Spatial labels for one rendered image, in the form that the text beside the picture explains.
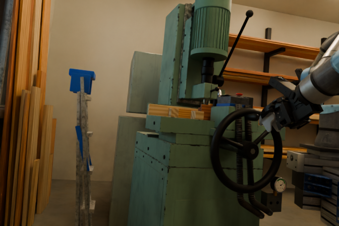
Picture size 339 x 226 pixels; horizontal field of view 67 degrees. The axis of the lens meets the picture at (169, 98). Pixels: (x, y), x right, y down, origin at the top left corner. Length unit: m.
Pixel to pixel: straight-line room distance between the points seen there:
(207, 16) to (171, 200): 0.80
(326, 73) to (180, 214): 0.70
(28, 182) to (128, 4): 2.57
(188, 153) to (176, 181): 0.11
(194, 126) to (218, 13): 0.53
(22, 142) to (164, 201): 1.41
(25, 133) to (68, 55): 1.67
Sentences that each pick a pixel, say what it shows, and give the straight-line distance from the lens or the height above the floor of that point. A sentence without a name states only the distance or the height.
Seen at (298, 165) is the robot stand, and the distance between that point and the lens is 1.48.
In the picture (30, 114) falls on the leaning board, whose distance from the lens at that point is 2.22.
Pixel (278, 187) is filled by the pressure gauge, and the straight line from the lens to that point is 1.20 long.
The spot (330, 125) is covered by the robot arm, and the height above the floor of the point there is 0.93.
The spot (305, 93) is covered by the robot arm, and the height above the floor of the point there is 0.99.
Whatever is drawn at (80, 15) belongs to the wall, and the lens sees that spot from 3.75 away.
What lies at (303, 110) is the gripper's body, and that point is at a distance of 0.74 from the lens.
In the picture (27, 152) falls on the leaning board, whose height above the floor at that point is 0.54.
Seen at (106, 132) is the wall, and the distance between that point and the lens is 3.51.
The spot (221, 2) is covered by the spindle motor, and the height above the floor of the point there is 1.44.
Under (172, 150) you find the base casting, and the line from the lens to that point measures 0.99.
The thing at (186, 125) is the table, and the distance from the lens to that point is 1.00.
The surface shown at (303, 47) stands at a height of 2.01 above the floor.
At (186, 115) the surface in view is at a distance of 1.17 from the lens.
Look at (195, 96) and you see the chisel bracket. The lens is 1.24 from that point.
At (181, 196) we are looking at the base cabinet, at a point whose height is 0.60.
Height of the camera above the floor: 0.90
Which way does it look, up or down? 4 degrees up
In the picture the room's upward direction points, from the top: 5 degrees clockwise
